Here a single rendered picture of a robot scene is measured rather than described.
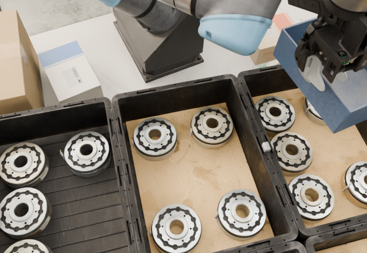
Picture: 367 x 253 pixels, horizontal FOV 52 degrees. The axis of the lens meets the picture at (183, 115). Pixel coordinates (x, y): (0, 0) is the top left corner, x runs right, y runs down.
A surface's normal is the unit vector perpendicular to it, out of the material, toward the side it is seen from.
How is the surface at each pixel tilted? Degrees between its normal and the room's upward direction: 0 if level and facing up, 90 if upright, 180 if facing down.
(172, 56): 90
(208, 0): 68
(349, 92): 1
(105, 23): 0
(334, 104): 89
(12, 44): 0
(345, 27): 97
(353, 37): 97
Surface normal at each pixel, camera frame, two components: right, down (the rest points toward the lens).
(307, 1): -0.92, 0.39
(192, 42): 0.44, 0.77
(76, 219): 0.03, -0.53
